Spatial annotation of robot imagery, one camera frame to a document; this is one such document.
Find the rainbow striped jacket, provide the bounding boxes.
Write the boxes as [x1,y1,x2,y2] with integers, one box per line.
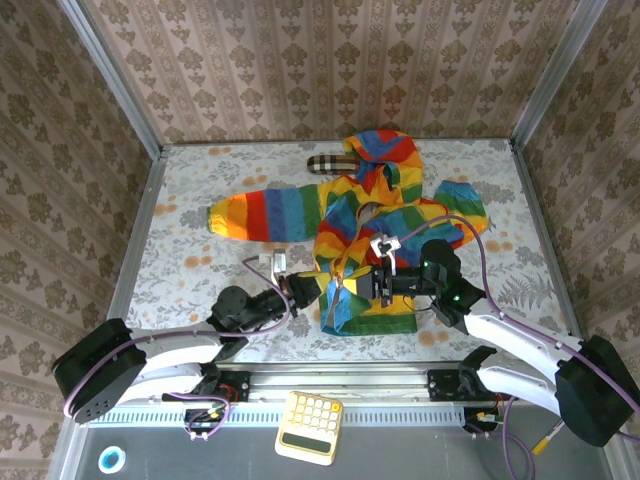
[206,129,489,337]

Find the beige plaid slipper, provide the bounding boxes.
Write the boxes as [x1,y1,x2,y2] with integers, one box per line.
[306,153,359,177]

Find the yellow calculator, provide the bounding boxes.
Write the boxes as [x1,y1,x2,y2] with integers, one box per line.
[273,390,344,467]

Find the black left connector box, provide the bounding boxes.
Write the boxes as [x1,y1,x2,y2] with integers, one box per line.
[182,407,226,434]

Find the black connector box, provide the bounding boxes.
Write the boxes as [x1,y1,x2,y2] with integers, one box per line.
[462,407,507,434]
[182,407,226,434]

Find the black right connector box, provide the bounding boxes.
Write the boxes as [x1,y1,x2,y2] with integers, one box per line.
[462,407,507,434]

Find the yellow and white pen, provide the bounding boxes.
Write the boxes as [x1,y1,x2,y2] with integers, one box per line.
[532,419,566,455]

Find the blue tape roll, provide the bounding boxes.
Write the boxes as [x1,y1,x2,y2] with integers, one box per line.
[97,446,125,474]

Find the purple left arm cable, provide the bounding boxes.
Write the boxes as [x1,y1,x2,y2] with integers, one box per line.
[62,254,294,424]

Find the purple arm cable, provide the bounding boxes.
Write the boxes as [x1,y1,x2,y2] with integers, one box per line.
[394,214,640,444]
[62,254,294,424]

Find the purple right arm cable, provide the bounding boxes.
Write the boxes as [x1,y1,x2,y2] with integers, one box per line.
[394,214,640,444]

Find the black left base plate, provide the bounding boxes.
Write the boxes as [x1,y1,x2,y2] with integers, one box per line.
[162,369,251,404]

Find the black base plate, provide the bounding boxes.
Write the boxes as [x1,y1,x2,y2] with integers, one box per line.
[427,368,504,403]
[162,369,251,404]

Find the aluminium mounting rail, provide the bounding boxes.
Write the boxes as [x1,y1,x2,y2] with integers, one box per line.
[149,363,516,404]

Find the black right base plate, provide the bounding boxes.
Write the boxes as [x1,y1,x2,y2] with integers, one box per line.
[427,368,504,403]

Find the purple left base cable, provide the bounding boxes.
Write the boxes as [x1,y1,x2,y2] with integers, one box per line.
[164,391,232,442]

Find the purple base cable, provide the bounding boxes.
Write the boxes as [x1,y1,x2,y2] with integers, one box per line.
[164,391,232,442]
[472,397,537,480]

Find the grey slotted cable duct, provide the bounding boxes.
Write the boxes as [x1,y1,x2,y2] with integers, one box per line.
[84,402,469,429]

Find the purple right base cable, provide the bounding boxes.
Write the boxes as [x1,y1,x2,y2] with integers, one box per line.
[472,397,537,480]

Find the aluminium frame post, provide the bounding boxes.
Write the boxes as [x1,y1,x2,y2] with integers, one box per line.
[58,0,165,160]
[510,0,597,147]

